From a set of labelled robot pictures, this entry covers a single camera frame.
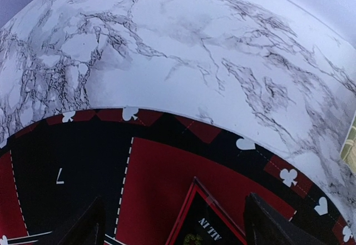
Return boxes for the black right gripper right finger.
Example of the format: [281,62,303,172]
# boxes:
[244,193,323,245]

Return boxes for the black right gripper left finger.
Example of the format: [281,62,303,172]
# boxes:
[44,196,106,244]

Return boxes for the black triangular all-in marker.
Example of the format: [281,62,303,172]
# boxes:
[166,177,247,244]

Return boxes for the round red black poker mat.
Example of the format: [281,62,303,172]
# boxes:
[1,108,355,244]

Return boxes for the woven bamboo tray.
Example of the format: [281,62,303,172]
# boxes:
[340,118,356,173]

